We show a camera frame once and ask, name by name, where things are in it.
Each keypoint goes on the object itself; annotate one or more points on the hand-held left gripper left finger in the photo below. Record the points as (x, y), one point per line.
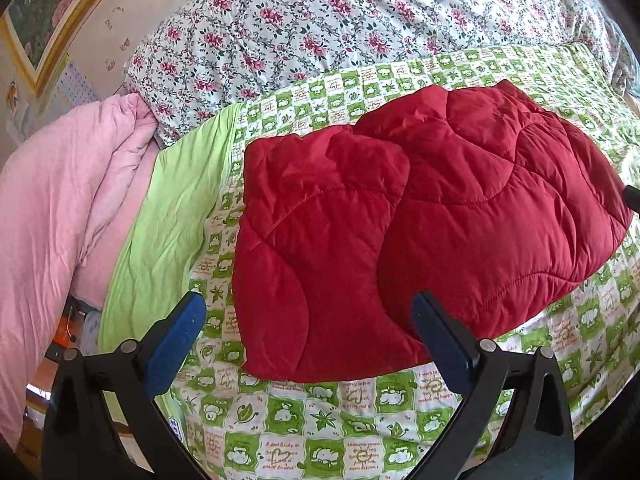
(175, 345)

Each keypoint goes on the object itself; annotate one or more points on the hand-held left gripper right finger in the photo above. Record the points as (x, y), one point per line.
(442, 347)

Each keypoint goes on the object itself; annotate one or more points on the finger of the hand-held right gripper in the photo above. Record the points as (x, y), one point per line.
(633, 199)

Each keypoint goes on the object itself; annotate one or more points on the red quilted jacket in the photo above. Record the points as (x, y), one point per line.
(440, 220)

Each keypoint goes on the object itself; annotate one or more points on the white plastic object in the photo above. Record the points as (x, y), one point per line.
(91, 325)

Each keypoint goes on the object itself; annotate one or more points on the orange object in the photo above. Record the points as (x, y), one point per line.
(62, 332)

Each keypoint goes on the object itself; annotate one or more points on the wooden bedside furniture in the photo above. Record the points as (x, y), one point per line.
(37, 385)

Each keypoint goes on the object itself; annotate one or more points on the green checked bedsheet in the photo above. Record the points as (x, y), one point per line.
(320, 425)

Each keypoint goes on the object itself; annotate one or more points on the pink blanket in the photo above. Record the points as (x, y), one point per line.
(55, 185)

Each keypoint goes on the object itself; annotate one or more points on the floral quilt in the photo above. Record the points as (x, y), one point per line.
(320, 25)

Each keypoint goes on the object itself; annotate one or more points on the gold framed picture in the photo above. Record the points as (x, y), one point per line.
(45, 10)

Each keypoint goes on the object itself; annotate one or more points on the wall calendar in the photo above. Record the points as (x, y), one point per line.
(75, 82)

